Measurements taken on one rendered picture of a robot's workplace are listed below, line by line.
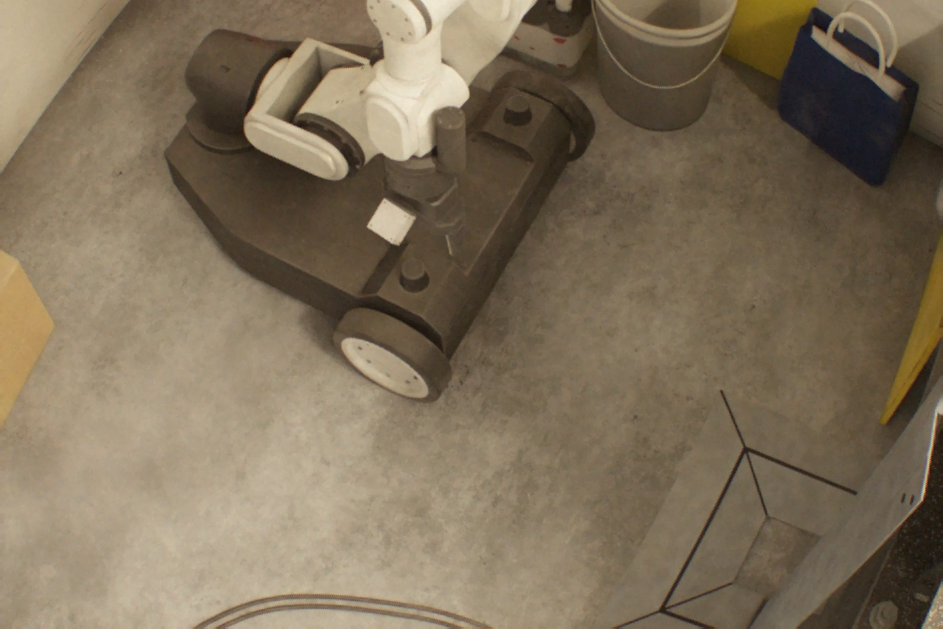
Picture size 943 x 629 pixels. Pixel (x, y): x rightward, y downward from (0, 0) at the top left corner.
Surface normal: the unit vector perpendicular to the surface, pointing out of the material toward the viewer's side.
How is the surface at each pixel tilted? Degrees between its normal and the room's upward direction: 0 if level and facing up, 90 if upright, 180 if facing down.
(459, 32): 90
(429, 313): 45
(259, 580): 0
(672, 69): 93
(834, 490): 7
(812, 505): 7
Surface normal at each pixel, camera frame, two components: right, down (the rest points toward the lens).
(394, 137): -0.61, 0.68
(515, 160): -0.03, -0.49
